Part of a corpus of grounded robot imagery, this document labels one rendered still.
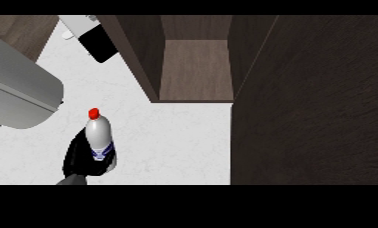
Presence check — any brown wooden panel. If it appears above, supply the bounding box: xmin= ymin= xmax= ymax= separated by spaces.
xmin=0 ymin=15 xmax=61 ymax=63

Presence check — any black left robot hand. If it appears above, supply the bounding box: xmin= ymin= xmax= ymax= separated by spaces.
xmin=62 ymin=127 xmax=118 ymax=177

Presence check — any dark wooden cabinet door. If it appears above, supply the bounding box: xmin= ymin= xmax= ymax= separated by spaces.
xmin=229 ymin=15 xmax=378 ymax=186

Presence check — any dark wooden cabinet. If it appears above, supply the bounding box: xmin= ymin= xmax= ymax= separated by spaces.
xmin=96 ymin=15 xmax=281 ymax=104

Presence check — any red-capped water bottle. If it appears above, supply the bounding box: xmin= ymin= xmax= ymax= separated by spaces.
xmin=84 ymin=107 xmax=118 ymax=172

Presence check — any white and black appliance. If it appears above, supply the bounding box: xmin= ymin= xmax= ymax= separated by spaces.
xmin=58 ymin=15 xmax=121 ymax=64

